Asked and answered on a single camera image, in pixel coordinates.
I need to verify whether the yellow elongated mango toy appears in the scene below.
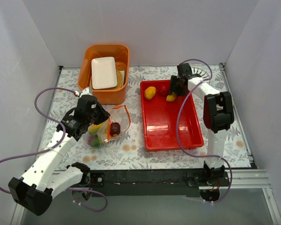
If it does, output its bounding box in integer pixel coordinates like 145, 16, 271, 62
166, 93, 177, 102

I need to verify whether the green yellow papaya toy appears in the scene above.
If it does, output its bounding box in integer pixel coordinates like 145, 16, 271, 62
88, 123, 106, 136

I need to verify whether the purple grape bunch toy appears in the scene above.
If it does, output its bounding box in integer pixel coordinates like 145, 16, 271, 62
87, 135, 93, 146

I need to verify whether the orange green mango toy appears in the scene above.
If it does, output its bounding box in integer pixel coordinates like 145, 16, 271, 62
89, 135, 101, 147

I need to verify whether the dark brown passion fruit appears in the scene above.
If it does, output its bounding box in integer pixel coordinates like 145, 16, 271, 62
110, 122, 121, 136

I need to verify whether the clear zip top bag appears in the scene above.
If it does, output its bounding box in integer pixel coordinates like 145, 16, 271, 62
86, 105, 131, 148

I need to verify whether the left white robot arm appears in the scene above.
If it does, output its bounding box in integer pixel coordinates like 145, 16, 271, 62
8, 94, 110, 216

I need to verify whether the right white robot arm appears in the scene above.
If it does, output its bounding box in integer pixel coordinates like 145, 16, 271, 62
170, 60, 234, 186

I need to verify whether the dark red round fruit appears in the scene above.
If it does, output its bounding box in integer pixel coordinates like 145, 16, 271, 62
158, 85, 169, 97

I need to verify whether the white striped round plate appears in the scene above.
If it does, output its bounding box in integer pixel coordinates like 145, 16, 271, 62
191, 67, 211, 84

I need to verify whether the red plastic tray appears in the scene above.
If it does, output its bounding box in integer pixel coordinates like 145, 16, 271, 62
140, 80, 204, 152

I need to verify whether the yellow tray in bin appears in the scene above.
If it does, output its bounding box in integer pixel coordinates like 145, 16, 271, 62
89, 70, 124, 90

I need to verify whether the white rectangular plate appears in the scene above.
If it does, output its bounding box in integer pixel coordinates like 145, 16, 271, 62
91, 57, 116, 77

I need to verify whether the floral table mat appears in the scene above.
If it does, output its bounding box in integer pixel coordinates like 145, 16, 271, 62
39, 66, 251, 171

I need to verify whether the orange plastic bin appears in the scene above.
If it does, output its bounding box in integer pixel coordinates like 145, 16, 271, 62
78, 44, 130, 105

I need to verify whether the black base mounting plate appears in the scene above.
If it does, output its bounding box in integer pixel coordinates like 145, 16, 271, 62
72, 169, 229, 197

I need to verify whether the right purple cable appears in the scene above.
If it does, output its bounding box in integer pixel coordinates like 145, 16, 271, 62
176, 58, 233, 203

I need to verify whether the purple cable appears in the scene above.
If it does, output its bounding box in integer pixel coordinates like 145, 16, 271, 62
0, 87, 108, 213
176, 58, 233, 203

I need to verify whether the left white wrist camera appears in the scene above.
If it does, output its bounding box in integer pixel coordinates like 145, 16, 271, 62
79, 87, 92, 98

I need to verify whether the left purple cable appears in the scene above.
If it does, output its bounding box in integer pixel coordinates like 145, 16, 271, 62
0, 87, 108, 213

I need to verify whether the aluminium frame rail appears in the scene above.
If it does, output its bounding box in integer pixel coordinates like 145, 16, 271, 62
20, 169, 272, 190

